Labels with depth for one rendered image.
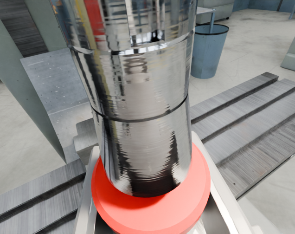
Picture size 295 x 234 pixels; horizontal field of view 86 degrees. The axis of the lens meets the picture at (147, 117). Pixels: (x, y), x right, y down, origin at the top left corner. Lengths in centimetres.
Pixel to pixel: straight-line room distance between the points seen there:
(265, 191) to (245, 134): 110
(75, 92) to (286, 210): 143
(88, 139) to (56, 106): 28
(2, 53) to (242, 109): 63
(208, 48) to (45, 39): 206
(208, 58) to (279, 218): 182
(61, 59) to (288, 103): 64
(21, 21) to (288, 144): 66
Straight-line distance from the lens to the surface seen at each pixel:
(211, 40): 233
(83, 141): 27
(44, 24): 53
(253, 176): 37
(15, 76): 56
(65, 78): 52
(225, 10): 593
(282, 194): 155
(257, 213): 43
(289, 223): 148
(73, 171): 38
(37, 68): 53
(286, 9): 726
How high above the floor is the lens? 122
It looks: 42 degrees down
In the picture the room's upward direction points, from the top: 6 degrees counter-clockwise
